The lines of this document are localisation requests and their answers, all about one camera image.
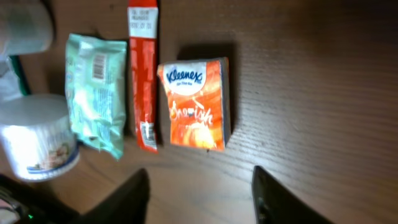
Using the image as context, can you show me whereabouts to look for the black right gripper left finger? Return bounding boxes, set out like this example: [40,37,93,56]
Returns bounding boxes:
[73,169,150,224]

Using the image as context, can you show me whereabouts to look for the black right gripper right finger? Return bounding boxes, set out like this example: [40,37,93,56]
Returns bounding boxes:
[252,166,331,224]

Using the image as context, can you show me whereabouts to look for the white plastic cup container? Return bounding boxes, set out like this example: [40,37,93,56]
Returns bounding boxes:
[1,94,80,182]

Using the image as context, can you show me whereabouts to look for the orange tissue pack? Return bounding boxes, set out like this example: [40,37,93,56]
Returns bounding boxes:
[157,57,231,151]

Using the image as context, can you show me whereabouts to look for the teal wet wipes pack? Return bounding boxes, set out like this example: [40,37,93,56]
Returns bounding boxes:
[65,34,127,159]

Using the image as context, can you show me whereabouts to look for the red stick sachet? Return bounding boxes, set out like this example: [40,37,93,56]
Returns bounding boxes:
[127,0,159,152]

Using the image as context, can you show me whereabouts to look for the green cap bottle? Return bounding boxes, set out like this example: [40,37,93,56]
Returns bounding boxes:
[1,0,54,57]

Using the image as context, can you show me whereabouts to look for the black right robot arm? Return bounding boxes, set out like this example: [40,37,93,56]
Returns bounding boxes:
[1,166,329,224]

